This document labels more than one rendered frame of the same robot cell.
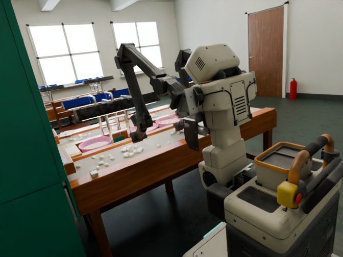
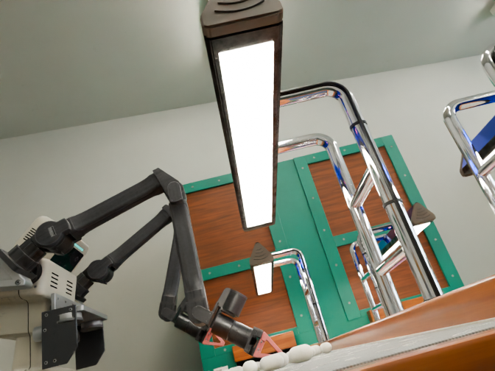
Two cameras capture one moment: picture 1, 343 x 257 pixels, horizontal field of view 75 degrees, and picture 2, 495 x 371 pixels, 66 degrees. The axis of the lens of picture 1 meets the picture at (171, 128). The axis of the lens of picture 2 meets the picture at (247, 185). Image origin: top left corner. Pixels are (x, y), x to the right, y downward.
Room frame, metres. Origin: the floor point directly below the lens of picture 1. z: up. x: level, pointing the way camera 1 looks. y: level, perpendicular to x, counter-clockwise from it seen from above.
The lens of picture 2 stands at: (2.32, -1.01, 0.75)
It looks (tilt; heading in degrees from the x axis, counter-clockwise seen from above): 25 degrees up; 118
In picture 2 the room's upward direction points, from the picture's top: 15 degrees counter-clockwise
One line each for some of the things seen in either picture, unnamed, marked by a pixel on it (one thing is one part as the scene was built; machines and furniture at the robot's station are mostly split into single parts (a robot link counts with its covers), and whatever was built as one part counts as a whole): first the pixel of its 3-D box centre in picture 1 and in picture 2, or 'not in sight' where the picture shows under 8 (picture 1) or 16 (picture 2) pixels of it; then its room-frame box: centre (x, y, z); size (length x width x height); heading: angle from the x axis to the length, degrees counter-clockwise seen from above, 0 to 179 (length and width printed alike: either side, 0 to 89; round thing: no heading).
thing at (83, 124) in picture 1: (75, 128); not in sight; (3.47, 1.53, 0.45); 0.44 x 0.44 x 0.91; 31
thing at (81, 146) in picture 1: (97, 147); not in sight; (1.73, 0.63, 0.72); 0.27 x 0.27 x 0.10
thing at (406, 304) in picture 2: (52, 136); (399, 310); (1.88, 1.04, 0.83); 0.30 x 0.06 x 0.07; 31
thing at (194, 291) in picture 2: (185, 91); (187, 251); (1.61, -0.14, 1.10); 0.11 x 0.06 x 0.43; 125
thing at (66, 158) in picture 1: (65, 160); (264, 346); (1.29, 0.69, 0.83); 0.30 x 0.06 x 0.07; 31
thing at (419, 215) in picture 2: (97, 98); (393, 238); (2.05, 0.63, 1.08); 0.62 x 0.08 x 0.07; 121
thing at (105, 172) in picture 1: (196, 147); not in sight; (1.56, -0.17, 0.67); 1.81 x 0.12 x 0.19; 121
